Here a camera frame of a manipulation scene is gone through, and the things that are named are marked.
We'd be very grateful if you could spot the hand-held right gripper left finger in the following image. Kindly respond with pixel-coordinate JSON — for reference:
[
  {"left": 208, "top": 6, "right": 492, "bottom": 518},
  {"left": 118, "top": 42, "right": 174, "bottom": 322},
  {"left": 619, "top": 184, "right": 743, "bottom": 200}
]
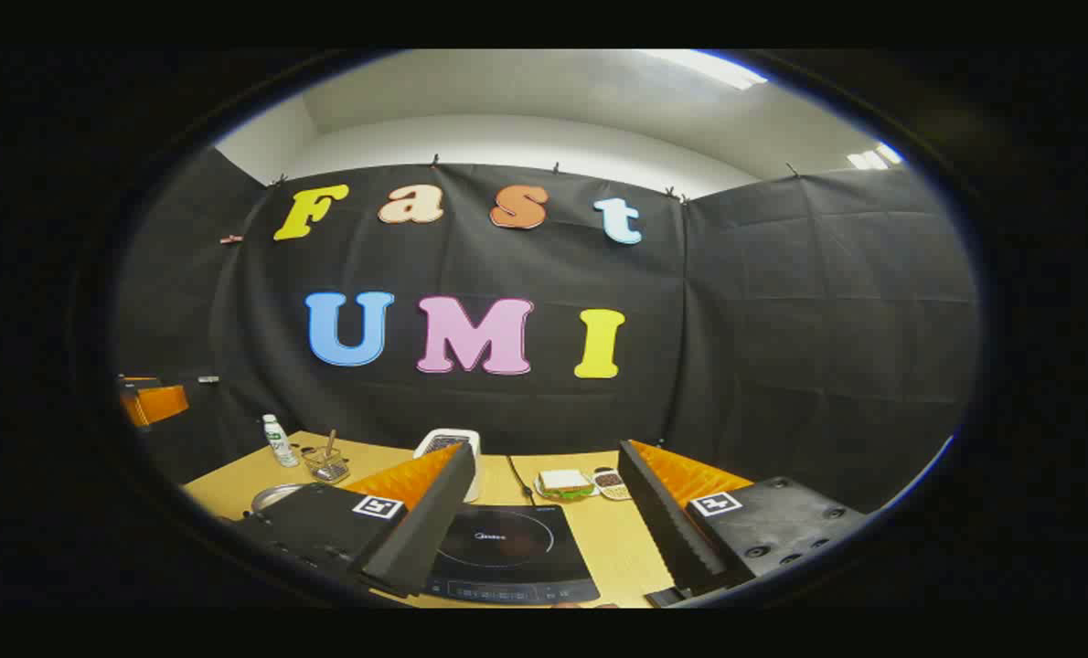
[{"left": 224, "top": 441, "right": 478, "bottom": 600}]

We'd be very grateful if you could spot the row of small backdrop clips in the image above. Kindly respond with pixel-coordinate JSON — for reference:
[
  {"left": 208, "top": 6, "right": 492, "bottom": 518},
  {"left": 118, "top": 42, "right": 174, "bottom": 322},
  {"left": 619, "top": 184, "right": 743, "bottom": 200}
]
[{"left": 270, "top": 154, "right": 801, "bottom": 204}]

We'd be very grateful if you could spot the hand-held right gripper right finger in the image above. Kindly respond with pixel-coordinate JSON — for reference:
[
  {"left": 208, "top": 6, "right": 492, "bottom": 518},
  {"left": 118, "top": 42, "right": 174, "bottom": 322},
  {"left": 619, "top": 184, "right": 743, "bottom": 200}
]
[{"left": 617, "top": 439, "right": 869, "bottom": 610}]

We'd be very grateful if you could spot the small dish of nuts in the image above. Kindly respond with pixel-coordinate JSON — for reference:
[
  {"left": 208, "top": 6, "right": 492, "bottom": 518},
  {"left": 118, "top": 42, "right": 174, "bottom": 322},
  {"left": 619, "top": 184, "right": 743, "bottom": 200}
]
[{"left": 592, "top": 467, "right": 633, "bottom": 502}]

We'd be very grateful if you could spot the stainless steel pot black handle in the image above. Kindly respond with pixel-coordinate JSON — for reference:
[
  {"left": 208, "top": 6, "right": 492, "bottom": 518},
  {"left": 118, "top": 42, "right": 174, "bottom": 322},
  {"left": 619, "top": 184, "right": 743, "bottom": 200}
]
[{"left": 250, "top": 483, "right": 309, "bottom": 514}]

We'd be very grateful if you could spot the large ceiling light panel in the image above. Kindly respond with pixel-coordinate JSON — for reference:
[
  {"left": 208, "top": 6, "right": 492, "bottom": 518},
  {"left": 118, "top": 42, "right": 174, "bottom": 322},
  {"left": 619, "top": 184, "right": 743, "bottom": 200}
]
[{"left": 640, "top": 49, "right": 770, "bottom": 90}]

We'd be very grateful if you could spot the sandwich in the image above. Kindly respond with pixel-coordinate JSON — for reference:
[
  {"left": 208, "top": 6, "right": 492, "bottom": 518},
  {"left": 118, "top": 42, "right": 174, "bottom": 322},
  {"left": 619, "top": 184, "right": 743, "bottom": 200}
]
[{"left": 538, "top": 469, "right": 594, "bottom": 498}]

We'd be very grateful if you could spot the black backdrop cloth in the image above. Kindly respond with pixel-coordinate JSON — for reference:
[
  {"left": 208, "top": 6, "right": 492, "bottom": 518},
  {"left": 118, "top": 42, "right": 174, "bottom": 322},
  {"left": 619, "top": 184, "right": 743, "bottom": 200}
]
[{"left": 114, "top": 146, "right": 979, "bottom": 513}]

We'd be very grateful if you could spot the small ceiling light panel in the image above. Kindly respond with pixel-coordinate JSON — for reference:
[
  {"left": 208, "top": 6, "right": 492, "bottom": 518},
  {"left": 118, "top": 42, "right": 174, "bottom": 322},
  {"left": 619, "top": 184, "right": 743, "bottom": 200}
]
[{"left": 846, "top": 143, "right": 904, "bottom": 171}]

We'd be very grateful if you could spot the white green drink bottle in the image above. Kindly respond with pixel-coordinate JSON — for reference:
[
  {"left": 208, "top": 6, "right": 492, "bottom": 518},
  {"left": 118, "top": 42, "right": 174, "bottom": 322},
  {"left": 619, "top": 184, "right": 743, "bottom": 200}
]
[{"left": 261, "top": 414, "right": 300, "bottom": 468}]

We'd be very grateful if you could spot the black power cable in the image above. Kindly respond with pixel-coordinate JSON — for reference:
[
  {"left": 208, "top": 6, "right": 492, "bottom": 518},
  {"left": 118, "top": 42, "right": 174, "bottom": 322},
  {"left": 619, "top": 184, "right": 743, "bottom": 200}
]
[{"left": 506, "top": 455, "right": 536, "bottom": 506}]

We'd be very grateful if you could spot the white toaster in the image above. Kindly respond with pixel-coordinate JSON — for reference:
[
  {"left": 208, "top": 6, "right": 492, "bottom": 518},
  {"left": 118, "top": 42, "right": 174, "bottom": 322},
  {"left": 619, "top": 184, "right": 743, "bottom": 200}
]
[{"left": 413, "top": 428, "right": 483, "bottom": 504}]

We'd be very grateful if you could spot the black induction cooktop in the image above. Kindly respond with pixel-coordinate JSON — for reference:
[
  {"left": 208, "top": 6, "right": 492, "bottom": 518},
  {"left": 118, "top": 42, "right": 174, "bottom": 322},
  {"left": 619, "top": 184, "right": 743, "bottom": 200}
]
[{"left": 423, "top": 504, "right": 601, "bottom": 607}]

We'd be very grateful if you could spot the metal wire basket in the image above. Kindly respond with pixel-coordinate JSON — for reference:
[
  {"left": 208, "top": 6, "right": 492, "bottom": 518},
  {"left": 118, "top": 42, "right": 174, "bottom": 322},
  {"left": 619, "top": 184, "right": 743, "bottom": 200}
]
[{"left": 302, "top": 445, "right": 351, "bottom": 484}]

